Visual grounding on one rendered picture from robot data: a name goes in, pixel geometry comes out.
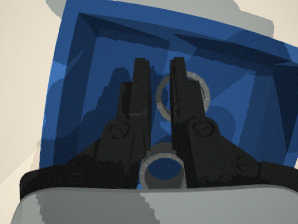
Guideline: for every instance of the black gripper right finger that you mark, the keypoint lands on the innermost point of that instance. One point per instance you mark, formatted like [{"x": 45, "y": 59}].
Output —
[{"x": 214, "y": 159}]

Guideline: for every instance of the grey metal ring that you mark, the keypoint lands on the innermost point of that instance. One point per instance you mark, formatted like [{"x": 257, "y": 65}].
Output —
[
  {"x": 148, "y": 181},
  {"x": 190, "y": 75}
]

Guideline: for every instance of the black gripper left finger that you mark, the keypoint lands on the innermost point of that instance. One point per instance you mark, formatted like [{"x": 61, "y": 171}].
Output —
[{"x": 113, "y": 158}]

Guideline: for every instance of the blue crate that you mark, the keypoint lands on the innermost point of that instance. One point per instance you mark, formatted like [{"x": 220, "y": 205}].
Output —
[{"x": 252, "y": 78}]

